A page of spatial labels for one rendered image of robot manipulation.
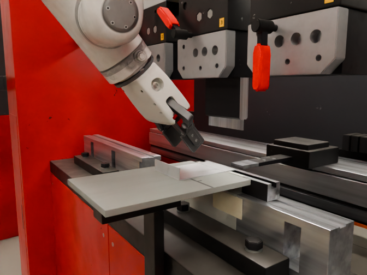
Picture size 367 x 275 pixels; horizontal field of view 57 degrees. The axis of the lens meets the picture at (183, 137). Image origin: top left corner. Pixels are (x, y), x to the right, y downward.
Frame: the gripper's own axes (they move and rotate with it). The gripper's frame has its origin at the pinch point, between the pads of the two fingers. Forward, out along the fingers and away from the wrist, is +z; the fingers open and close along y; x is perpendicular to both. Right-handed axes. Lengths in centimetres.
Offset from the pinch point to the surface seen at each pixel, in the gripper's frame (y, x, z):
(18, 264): 180, 76, 75
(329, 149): -7.7, -22.9, 25.2
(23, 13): 84, -13, -34
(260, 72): -17.3, -8.0, -7.8
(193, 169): 0.1, 2.4, 6.5
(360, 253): 63, -78, 205
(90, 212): 36.2, 20.7, 15.0
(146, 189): -5.3, 12.3, -1.7
